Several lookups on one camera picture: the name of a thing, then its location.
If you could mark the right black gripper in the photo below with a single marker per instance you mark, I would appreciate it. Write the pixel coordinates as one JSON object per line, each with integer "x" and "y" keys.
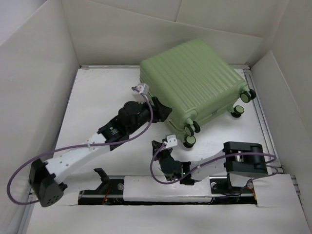
{"x": 156, "y": 145}

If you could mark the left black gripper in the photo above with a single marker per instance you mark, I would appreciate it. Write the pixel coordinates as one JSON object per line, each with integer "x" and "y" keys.
{"x": 160, "y": 112}

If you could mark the green hard-shell suitcase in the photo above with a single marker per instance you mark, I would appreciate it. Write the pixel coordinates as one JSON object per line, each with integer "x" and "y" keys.
{"x": 197, "y": 84}

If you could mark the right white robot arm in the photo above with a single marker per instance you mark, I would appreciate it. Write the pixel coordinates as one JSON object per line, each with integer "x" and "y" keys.
{"x": 241, "y": 161}

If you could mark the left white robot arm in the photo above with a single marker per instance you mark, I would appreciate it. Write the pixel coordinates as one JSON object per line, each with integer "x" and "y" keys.
{"x": 48, "y": 179}

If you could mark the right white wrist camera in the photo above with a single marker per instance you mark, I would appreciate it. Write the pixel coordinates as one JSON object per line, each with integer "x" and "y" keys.
{"x": 170, "y": 141}

